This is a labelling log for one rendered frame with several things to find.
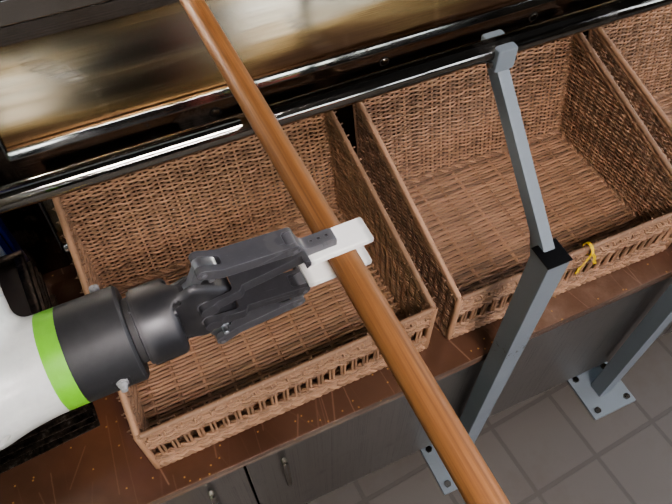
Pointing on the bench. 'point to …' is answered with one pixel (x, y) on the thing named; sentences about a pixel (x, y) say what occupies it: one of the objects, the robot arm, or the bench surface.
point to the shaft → (354, 276)
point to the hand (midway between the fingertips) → (336, 252)
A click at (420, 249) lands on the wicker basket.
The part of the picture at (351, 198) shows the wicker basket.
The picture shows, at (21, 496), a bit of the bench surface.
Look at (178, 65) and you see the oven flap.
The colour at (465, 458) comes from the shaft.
